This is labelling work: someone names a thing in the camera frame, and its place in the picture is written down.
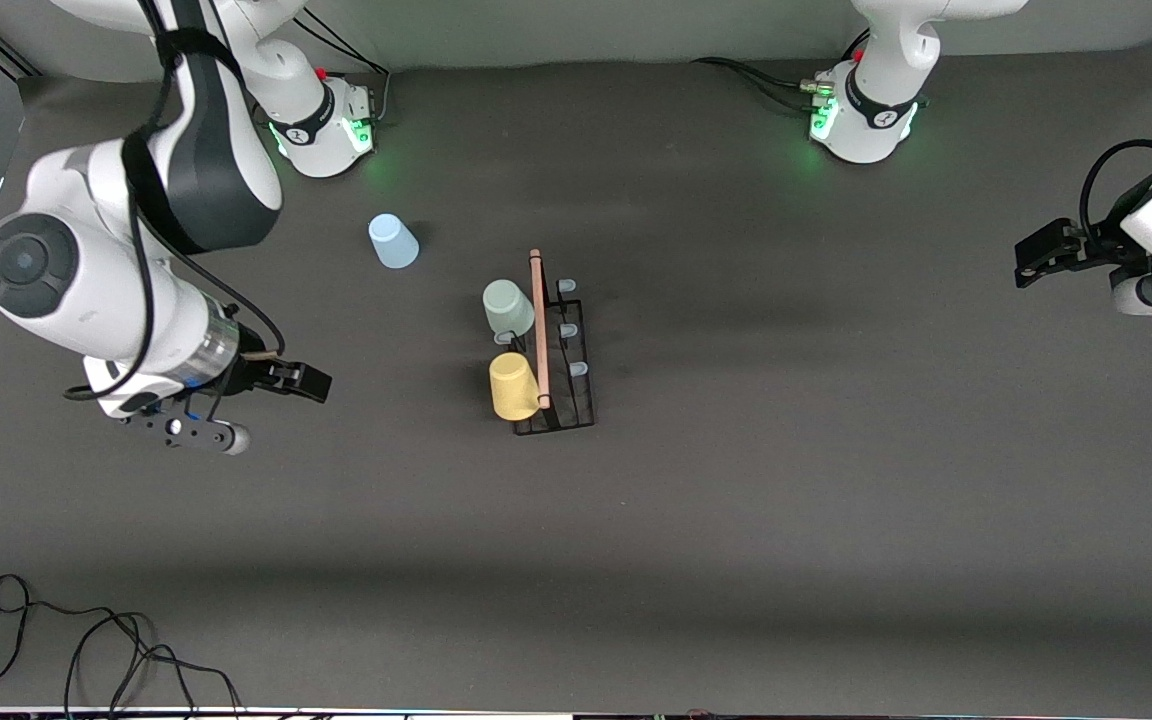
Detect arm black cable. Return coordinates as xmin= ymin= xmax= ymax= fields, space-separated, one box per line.
xmin=131 ymin=0 xmax=287 ymax=401
xmin=1079 ymin=140 xmax=1152 ymax=246

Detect light blue plastic cup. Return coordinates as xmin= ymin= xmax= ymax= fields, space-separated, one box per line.
xmin=368 ymin=213 xmax=420 ymax=270

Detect black wire cup holder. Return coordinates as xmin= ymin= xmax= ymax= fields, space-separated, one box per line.
xmin=491 ymin=249 xmax=597 ymax=437

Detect loose black cable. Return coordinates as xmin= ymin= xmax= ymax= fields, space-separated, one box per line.
xmin=0 ymin=573 xmax=247 ymax=720

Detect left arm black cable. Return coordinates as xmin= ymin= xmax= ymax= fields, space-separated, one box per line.
xmin=1079 ymin=140 xmax=1152 ymax=246

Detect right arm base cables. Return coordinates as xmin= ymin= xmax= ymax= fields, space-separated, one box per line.
xmin=254 ymin=10 xmax=392 ymax=131

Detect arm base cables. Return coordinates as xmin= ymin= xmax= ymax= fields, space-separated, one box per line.
xmin=254 ymin=10 xmax=392 ymax=131
xmin=691 ymin=55 xmax=837 ymax=113

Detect yellow plastic cup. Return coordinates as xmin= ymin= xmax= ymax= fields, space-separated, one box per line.
xmin=489 ymin=351 xmax=541 ymax=422

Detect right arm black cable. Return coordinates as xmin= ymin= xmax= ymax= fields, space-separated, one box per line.
xmin=131 ymin=0 xmax=287 ymax=401

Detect dark grey table mat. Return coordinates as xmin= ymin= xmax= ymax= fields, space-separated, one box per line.
xmin=0 ymin=38 xmax=1152 ymax=713

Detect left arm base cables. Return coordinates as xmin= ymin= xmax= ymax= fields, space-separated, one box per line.
xmin=691 ymin=55 xmax=837 ymax=113

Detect pale green plastic cup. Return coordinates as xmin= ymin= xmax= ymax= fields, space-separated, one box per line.
xmin=482 ymin=279 xmax=536 ymax=336

